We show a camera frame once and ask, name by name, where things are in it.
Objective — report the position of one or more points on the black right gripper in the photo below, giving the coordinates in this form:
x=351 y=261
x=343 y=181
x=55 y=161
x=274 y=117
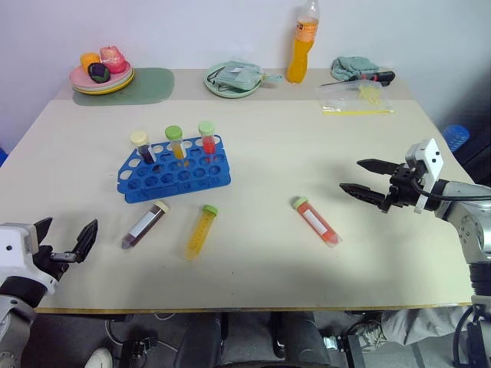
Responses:
x=404 y=188

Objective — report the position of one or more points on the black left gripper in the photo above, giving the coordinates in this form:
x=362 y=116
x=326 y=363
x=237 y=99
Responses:
x=51 y=264

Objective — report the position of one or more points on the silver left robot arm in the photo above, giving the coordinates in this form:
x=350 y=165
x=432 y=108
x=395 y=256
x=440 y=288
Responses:
x=15 y=318

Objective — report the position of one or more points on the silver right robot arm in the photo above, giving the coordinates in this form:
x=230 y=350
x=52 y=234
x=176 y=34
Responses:
x=473 y=226

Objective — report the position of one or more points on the green cap red liquid tube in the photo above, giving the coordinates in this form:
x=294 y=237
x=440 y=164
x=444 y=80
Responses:
x=317 y=222
x=208 y=145

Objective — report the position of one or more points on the cream cap purple liquid tube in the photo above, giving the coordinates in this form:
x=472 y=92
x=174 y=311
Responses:
x=145 y=152
x=145 y=224

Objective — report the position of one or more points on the blue test tube rack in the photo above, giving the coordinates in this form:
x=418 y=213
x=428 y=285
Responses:
x=169 y=183

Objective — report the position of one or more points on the green cap yellow liquid tube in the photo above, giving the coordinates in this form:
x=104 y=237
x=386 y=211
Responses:
x=178 y=149
x=199 y=234

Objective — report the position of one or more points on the clear zip bag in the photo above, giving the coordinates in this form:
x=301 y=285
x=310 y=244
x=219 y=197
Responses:
x=356 y=99

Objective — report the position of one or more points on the blue ribbed object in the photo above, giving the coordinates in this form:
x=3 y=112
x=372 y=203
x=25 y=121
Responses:
x=456 y=138

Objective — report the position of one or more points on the blue object at edge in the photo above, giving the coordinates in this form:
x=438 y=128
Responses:
x=3 y=157

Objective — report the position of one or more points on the red black screwdriver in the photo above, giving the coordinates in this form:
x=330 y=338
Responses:
x=377 y=75

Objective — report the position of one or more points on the teal cloth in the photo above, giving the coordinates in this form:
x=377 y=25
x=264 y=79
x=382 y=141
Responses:
x=351 y=65

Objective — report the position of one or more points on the white shoe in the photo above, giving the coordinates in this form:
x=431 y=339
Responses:
x=100 y=358

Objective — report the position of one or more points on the small teal tag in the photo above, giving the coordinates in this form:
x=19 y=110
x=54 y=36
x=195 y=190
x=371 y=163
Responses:
x=274 y=78

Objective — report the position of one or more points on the orange drink bottle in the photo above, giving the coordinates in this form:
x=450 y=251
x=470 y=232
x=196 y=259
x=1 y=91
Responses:
x=301 y=57

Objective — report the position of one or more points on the grey trouser leg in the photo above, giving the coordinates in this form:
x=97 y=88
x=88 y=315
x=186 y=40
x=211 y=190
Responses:
x=422 y=324

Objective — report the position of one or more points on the grey sneaker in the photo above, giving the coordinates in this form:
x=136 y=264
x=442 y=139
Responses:
x=366 y=333

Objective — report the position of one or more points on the pink plate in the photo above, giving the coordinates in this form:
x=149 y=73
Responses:
x=82 y=78

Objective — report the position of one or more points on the yellow plate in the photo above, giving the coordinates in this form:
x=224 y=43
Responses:
x=124 y=83

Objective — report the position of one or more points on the dark purple toy fruit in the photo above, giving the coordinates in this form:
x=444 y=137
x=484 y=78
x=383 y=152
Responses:
x=98 y=73

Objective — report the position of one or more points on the light green plate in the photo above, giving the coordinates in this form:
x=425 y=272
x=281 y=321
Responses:
x=230 y=92

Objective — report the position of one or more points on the teal pouch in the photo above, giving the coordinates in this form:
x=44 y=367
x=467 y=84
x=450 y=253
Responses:
x=238 y=76

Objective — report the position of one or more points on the green placemat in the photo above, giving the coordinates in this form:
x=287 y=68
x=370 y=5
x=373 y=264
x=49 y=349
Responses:
x=153 y=86

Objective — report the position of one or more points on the orange toy fruit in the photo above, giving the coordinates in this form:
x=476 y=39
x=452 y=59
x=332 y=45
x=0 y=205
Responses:
x=89 y=59

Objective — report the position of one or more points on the pink toy fruit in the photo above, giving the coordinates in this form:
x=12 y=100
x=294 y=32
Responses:
x=113 y=59

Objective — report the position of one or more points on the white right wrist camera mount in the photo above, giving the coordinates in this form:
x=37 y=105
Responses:
x=431 y=161

